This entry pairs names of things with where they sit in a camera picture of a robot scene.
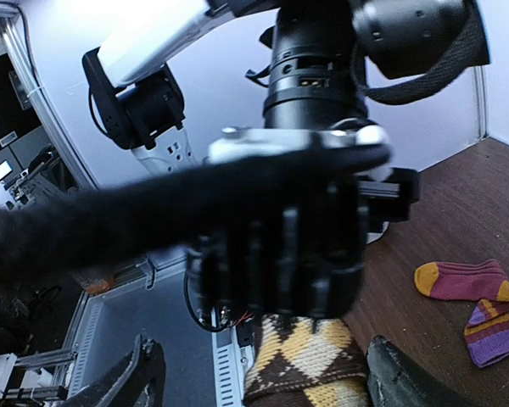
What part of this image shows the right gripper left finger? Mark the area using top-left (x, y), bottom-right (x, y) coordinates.
top-left (65, 334), bottom-right (165, 406)

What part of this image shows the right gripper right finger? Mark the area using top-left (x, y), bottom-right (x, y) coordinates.
top-left (366, 336), bottom-right (474, 407)

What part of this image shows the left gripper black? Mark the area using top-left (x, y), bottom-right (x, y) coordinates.
top-left (184, 168), bottom-right (420, 320)

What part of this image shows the black tan argyle sock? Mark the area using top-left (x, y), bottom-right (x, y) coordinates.
top-left (243, 314), bottom-right (372, 406)

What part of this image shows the purple orange striped sock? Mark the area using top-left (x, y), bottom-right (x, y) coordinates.
top-left (464, 299), bottom-right (509, 369)

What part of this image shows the maroon orange-toed sock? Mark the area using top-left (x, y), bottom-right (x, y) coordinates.
top-left (414, 259), bottom-right (509, 302)

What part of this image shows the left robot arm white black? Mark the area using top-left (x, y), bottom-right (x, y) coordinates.
top-left (82, 1), bottom-right (489, 332)

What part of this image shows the aluminium front rail frame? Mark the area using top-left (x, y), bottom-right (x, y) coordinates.
top-left (15, 262), bottom-right (255, 406)

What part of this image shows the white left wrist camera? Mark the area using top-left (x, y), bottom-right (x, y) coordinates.
top-left (208, 125), bottom-right (390, 164)

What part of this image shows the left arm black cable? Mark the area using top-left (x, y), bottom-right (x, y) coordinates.
top-left (0, 143), bottom-right (394, 285)

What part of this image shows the right aluminium corner post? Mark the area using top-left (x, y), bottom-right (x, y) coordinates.
top-left (473, 67), bottom-right (489, 140)

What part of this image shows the aluminium corner post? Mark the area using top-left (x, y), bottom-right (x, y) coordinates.
top-left (473, 67), bottom-right (489, 140)
top-left (0, 1), bottom-right (98, 189)

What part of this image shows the left aluminium corner post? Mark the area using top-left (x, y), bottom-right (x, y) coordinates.
top-left (0, 1), bottom-right (98, 189)

